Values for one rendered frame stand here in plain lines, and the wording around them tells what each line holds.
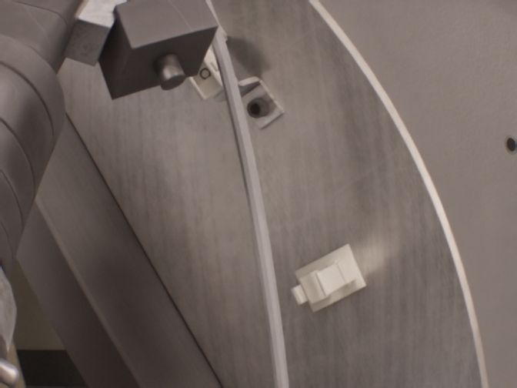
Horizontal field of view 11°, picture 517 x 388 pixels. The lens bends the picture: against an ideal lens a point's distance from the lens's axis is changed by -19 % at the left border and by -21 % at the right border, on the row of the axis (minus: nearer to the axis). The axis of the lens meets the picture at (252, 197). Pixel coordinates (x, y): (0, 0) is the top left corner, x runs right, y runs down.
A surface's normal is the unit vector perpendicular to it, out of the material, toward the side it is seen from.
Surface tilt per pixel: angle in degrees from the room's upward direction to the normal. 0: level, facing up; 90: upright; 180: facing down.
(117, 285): 63
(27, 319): 90
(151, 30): 50
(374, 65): 90
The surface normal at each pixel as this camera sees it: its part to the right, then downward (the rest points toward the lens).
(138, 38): 0.22, -0.53
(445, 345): -0.47, 0.20
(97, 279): 0.73, -0.45
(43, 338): 0.20, 0.15
